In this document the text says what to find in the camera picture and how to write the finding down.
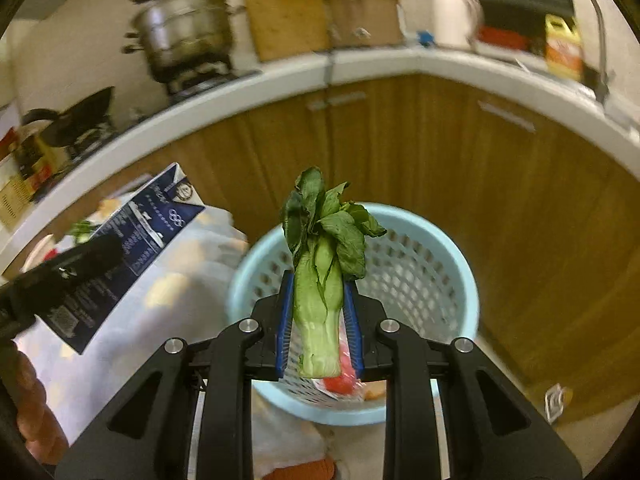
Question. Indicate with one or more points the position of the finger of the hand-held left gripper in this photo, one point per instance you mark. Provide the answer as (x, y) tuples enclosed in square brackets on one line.
[(90, 260)]

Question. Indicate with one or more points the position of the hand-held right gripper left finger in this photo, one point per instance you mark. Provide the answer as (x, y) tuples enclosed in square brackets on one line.
[(285, 330)]

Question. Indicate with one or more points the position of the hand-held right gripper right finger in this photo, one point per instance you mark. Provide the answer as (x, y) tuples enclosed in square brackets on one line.
[(352, 330)]

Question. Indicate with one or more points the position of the large bok choy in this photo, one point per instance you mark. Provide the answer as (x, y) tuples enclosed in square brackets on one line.
[(317, 310)]

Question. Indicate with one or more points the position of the red snack packet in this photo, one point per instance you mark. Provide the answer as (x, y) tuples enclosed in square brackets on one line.
[(340, 385)]

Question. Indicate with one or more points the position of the blue drink carton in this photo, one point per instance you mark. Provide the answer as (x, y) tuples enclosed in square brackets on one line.
[(145, 225)]

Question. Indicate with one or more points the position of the light blue plastic basket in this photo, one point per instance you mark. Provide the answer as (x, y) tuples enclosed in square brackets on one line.
[(425, 270)]

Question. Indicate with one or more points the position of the person's left hand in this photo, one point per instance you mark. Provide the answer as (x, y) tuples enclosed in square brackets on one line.
[(40, 420)]

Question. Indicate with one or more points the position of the small bok choy piece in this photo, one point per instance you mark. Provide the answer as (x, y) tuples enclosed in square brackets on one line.
[(80, 231)]

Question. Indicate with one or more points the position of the patterned grey tablecloth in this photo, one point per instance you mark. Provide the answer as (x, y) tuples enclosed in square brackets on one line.
[(150, 335)]

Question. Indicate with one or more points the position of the black wok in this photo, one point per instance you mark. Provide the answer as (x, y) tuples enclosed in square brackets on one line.
[(75, 120)]

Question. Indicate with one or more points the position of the wooden base cabinets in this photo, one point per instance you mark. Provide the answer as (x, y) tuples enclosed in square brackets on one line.
[(450, 160)]

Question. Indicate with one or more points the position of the black gas stove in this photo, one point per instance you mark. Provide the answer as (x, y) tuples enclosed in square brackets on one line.
[(200, 80)]

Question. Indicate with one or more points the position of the steel steamer pot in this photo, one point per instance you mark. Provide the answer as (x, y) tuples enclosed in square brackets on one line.
[(185, 30)]

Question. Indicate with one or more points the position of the small blue object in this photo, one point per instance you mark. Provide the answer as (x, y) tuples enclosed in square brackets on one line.
[(425, 37)]

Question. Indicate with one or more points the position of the rice cooker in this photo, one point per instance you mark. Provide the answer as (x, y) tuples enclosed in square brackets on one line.
[(365, 20)]

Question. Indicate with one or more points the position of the wooden cutting board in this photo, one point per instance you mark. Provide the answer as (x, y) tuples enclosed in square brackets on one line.
[(285, 15)]

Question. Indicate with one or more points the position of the white electric kettle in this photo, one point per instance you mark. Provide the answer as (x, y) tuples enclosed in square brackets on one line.
[(452, 20)]

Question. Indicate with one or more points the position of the red container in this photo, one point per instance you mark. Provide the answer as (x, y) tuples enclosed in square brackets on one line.
[(502, 39)]

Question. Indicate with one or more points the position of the yellow detergent bottle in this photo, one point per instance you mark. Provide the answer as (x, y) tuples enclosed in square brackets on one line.
[(562, 55)]

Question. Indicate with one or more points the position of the steel faucet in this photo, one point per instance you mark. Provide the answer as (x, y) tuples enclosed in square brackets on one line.
[(597, 25)]

